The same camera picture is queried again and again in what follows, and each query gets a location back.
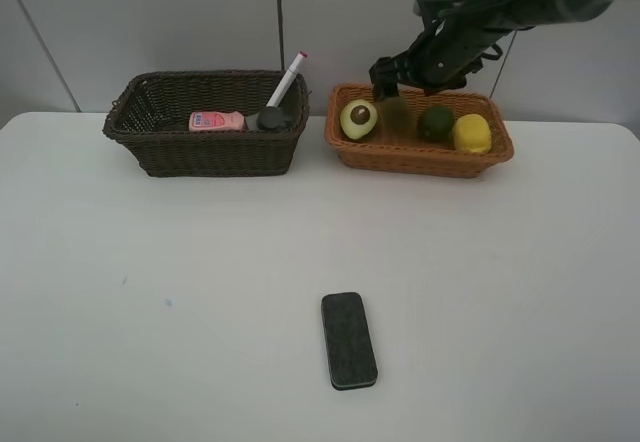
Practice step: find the dark green pump bottle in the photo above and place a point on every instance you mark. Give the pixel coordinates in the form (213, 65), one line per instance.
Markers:
(269, 119)

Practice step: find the white marker pink caps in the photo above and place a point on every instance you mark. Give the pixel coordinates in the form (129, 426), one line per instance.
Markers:
(287, 80)

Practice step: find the green lime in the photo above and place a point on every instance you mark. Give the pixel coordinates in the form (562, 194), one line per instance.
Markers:
(435, 123)

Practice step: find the halved avocado with pit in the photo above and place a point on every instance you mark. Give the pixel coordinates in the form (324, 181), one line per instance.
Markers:
(358, 118)

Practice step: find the orange wicker basket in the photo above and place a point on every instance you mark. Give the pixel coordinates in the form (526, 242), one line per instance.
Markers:
(399, 149)

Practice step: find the yellow lemon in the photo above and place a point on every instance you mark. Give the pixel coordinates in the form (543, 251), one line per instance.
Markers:
(472, 135)

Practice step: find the dark felt whiteboard eraser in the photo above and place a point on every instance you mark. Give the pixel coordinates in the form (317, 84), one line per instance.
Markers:
(350, 355)

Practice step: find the brown kiwi fruit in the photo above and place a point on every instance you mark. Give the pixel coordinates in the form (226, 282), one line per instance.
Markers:
(397, 117)

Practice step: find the pink bottle white cap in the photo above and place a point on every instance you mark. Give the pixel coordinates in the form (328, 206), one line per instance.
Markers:
(216, 121)

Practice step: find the dark brown wicker basket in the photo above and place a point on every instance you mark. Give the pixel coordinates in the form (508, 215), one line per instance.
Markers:
(151, 119)

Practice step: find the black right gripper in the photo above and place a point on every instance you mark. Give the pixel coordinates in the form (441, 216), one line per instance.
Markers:
(387, 73)

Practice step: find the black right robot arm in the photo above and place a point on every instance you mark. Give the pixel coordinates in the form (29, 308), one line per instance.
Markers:
(459, 35)

